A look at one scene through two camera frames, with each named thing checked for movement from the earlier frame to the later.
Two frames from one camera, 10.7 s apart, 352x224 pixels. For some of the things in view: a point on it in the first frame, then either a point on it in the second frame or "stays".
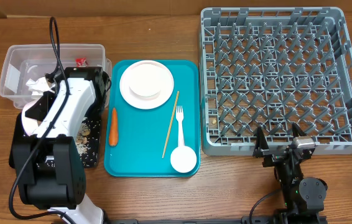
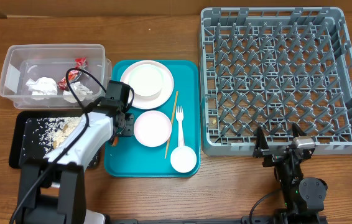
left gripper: (45, 103) → (129, 130)
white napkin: (39, 86) stays
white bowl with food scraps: (30, 124) → (152, 128)
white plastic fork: (180, 116) stays
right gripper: (275, 155) stays
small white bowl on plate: (145, 79) stays
